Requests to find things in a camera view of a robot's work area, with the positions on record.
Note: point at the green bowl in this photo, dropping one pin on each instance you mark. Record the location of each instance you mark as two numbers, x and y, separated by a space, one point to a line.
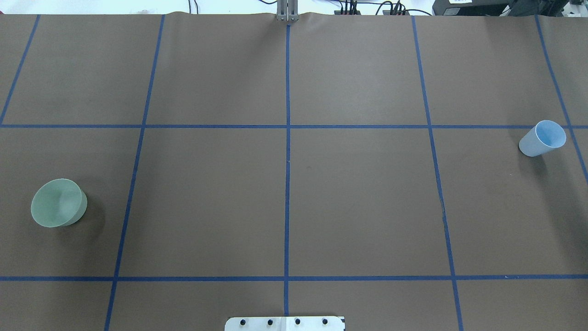
58 203

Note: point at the blue cup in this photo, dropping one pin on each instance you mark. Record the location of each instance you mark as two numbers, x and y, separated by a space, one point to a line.
544 137

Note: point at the orange black usb hub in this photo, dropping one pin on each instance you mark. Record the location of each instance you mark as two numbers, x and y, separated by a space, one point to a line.
366 7

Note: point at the black box white label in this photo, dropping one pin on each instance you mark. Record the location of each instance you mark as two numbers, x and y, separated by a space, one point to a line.
476 8

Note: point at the aluminium frame post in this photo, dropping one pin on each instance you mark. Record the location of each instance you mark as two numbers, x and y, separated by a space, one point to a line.
287 11

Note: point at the white pedestal column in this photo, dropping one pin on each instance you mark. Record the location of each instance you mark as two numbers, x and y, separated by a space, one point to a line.
286 323

